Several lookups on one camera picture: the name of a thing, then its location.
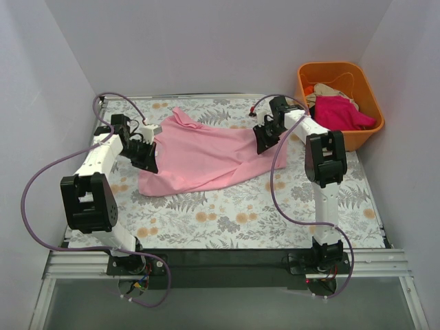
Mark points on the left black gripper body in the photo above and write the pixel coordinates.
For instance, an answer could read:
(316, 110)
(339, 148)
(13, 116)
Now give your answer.
(144, 156)

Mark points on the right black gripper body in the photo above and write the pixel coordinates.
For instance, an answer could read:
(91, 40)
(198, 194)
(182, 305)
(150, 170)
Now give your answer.
(262, 136)

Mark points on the light pink t shirt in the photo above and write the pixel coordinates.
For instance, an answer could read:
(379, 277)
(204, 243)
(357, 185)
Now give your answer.
(193, 157)

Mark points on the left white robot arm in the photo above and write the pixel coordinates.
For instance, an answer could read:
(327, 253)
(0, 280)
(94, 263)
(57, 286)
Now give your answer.
(90, 206)

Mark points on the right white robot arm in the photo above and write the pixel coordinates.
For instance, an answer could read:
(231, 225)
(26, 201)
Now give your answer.
(325, 167)

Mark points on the beige garment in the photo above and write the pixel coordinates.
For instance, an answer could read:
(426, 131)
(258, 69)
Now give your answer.
(312, 92)

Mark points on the magenta t shirt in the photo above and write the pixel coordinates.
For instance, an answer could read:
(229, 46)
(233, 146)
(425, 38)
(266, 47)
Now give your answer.
(337, 114)

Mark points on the floral patterned table mat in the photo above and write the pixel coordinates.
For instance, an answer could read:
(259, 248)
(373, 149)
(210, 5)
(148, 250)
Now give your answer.
(269, 211)

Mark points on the orange plastic bin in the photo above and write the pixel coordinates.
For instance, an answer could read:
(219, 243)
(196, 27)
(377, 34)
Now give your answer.
(349, 79)

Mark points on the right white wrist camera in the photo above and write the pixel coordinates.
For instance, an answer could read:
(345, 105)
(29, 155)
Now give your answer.
(260, 115)

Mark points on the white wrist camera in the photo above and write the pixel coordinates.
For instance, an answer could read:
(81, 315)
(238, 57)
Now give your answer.
(260, 115)
(149, 132)

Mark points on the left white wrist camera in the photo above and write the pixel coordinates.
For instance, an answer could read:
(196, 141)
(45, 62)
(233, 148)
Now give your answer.
(149, 132)

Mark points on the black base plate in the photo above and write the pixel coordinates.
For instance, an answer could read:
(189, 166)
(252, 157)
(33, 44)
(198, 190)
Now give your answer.
(253, 268)

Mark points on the aluminium frame rail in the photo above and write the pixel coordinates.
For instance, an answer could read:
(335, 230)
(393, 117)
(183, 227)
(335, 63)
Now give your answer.
(231, 289)

